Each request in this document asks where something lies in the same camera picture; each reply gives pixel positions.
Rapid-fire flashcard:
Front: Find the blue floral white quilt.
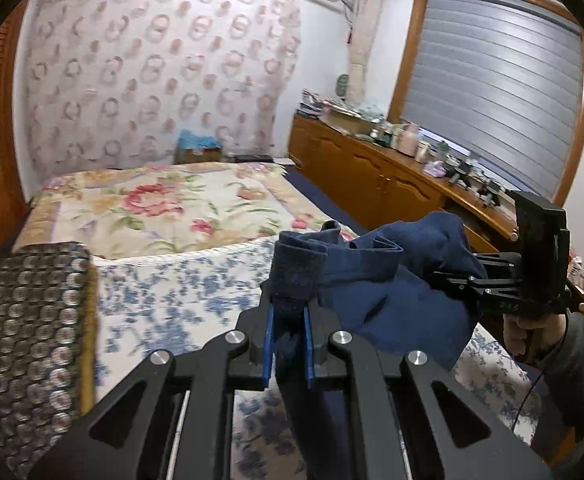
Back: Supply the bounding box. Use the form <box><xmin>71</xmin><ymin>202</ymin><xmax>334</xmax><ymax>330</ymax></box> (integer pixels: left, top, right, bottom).
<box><xmin>94</xmin><ymin>237</ymin><xmax>540</xmax><ymax>479</ymax></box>

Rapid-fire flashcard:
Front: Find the circle-patterned cloth headboard cover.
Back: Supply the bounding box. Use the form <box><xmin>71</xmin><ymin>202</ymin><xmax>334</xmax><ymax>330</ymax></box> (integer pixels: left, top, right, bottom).
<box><xmin>26</xmin><ymin>0</ymin><xmax>301</xmax><ymax>180</ymax></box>

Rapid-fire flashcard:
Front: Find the navy blue garment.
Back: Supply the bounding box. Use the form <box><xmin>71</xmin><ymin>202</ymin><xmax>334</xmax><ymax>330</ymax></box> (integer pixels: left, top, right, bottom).
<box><xmin>260</xmin><ymin>210</ymin><xmax>489</xmax><ymax>461</ymax></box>

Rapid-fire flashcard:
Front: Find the navy blue bed sheet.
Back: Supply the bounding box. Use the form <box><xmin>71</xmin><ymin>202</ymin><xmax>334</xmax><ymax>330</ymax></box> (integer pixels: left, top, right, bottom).
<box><xmin>284</xmin><ymin>165</ymin><xmax>368</xmax><ymax>235</ymax></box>

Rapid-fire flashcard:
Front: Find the beige tied curtain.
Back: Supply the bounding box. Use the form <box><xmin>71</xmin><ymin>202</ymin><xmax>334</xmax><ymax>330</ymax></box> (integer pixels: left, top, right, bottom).
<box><xmin>346</xmin><ymin>0</ymin><xmax>383</xmax><ymax>104</ymax></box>

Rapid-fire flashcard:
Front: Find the pink floral cream bedspread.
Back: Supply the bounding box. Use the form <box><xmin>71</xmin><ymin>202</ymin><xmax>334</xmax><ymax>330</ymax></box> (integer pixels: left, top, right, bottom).
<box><xmin>15</xmin><ymin>162</ymin><xmax>330</xmax><ymax>259</ymax></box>

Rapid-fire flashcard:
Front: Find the wooden sideboard cabinet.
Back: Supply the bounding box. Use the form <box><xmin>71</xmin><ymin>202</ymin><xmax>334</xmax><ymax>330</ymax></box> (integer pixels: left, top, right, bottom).
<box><xmin>287</xmin><ymin>115</ymin><xmax>584</xmax><ymax>314</ymax></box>

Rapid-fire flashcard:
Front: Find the pink jar on sideboard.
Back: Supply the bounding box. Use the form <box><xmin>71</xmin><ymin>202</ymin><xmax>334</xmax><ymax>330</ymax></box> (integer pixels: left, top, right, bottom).
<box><xmin>397</xmin><ymin>122</ymin><xmax>420</xmax><ymax>157</ymax></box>

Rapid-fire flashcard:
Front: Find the grey window blind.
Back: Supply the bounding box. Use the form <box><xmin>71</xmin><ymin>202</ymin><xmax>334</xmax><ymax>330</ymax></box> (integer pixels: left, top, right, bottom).
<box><xmin>400</xmin><ymin>0</ymin><xmax>584</xmax><ymax>198</ymax></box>

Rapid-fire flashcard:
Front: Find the cardboard box on sideboard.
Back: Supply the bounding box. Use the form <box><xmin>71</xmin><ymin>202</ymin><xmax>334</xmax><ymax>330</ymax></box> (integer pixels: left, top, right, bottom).
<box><xmin>320</xmin><ymin>110</ymin><xmax>375</xmax><ymax>134</ymax></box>

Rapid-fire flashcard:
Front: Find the black circle-patterned folded cloth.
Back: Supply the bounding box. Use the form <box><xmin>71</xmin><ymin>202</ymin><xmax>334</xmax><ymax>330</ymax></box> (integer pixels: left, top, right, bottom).
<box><xmin>0</xmin><ymin>242</ymin><xmax>91</xmax><ymax>479</ymax></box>

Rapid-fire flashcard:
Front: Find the right hand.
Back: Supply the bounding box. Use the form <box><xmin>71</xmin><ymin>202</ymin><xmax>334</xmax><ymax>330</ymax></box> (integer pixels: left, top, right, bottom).
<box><xmin>503</xmin><ymin>313</ymin><xmax>567</xmax><ymax>364</ymax></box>

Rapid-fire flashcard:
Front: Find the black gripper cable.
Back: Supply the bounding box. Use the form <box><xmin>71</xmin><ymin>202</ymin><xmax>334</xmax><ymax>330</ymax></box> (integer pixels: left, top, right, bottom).
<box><xmin>510</xmin><ymin>309</ymin><xmax>573</xmax><ymax>434</ymax></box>

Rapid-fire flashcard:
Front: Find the teal item behind bed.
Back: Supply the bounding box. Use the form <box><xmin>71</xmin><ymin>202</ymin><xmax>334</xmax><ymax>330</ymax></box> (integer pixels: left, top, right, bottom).
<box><xmin>175</xmin><ymin>129</ymin><xmax>221</xmax><ymax>165</ymax></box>

